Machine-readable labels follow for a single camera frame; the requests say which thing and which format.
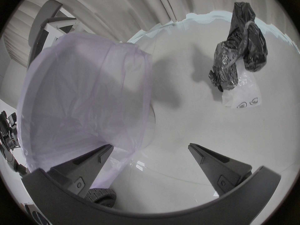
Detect grey white chair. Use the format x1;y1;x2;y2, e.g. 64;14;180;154
27;0;83;67

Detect clear printed wrapper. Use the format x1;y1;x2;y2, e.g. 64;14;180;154
220;62;262;109

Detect purple plastic bag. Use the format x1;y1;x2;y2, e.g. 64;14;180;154
16;32;155;189

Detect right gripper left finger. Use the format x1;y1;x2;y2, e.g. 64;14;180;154
48;144;114;197

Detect white trash bin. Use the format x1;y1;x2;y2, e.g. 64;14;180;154
23;39;156;163

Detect black plastic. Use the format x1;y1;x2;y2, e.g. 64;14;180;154
209;2;268;93

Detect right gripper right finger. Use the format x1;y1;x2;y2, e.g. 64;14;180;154
188;143;253;197

